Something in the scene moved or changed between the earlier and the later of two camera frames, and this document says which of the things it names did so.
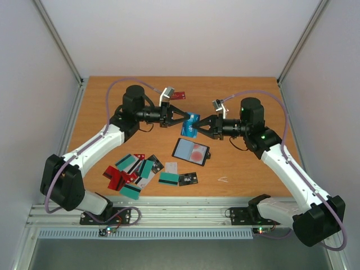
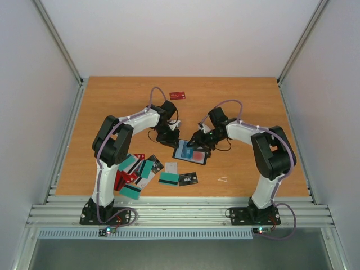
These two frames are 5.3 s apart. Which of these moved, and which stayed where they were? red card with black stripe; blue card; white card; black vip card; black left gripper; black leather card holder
Moved: blue card; black left gripper
Stayed: white card; red card with black stripe; black leather card holder; black vip card
